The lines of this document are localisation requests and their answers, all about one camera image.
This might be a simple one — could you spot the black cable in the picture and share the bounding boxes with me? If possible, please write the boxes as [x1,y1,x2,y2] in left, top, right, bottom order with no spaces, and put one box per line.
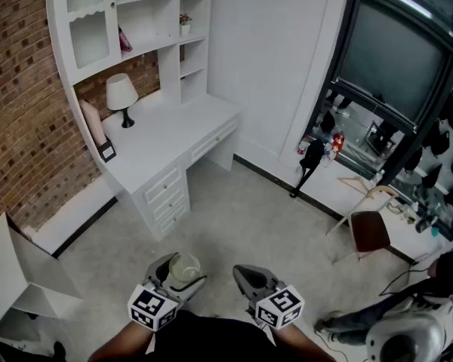
[377,253,435,297]

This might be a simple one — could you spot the hanging black garment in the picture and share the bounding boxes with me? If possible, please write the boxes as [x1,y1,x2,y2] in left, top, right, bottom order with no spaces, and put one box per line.
[288,137,326,199]

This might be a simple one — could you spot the glass cabinet door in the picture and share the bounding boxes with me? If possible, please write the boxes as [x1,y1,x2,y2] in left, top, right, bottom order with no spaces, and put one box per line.
[62,0,122,71]

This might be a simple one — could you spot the white desk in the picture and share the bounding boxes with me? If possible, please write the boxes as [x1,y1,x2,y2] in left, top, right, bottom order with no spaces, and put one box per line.
[73,91,243,243]

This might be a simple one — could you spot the white low cabinet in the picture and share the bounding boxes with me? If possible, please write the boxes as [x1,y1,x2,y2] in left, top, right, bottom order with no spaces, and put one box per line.
[0,211,85,339]

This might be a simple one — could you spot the row of black bags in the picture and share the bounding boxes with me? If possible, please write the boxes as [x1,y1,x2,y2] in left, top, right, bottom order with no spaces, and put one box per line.
[402,58,453,211]

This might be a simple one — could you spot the white shelf unit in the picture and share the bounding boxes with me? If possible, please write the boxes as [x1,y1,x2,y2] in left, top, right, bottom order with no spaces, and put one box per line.
[46,0,214,107]

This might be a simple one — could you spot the person's left forearm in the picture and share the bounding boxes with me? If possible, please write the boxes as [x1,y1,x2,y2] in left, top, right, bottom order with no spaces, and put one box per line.
[87,319,156,362]

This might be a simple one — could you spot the large dark window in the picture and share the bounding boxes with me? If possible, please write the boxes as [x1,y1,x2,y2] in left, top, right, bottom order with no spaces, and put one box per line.
[330,0,453,130]

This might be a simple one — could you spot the black shoe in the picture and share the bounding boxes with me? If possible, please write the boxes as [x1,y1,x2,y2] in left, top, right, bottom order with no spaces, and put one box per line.
[52,339,67,362]

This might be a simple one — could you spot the wide white desk drawer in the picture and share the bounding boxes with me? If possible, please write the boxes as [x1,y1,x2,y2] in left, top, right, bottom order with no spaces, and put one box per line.
[190,118,239,162]

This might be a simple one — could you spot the brown seat wooden chair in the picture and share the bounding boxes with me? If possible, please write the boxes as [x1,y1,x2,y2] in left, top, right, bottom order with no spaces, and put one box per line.
[325,185,401,264]

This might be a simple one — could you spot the white window ledge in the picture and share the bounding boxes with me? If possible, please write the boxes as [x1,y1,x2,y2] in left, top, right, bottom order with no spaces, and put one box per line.
[296,155,453,262]

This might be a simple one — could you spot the small potted plant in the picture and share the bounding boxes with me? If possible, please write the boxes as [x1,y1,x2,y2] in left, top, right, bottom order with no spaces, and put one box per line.
[178,12,193,37]

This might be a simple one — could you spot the clear glass cup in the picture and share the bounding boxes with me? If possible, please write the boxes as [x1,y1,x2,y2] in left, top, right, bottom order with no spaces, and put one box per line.
[169,252,202,283]

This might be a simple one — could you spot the pink book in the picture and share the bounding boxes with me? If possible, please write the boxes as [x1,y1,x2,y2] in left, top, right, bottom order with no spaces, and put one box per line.
[117,25,134,53]

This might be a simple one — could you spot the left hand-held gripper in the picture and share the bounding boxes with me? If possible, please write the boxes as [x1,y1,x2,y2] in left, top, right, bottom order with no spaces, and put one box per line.
[127,253,208,332]

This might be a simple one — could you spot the person's black clothing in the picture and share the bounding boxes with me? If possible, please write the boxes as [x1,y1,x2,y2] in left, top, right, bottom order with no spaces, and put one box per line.
[145,308,279,362]

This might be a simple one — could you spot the black file holder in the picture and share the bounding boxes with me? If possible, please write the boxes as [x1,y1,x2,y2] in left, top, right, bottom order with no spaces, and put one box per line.
[97,135,118,164]

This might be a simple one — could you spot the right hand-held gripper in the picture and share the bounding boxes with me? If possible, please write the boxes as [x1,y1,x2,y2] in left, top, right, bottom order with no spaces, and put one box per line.
[232,264,307,330]

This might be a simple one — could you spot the person's right forearm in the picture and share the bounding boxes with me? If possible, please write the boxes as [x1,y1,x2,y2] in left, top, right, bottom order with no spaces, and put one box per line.
[274,322,337,362]

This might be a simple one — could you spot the white shade table lamp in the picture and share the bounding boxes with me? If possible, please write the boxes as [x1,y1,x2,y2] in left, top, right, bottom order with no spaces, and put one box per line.
[105,72,140,129]

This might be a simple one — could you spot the small white desk drawer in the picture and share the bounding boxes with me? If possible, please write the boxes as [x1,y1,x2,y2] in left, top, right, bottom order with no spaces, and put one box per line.
[154,206,189,235]
[142,166,183,204]
[149,187,186,220]

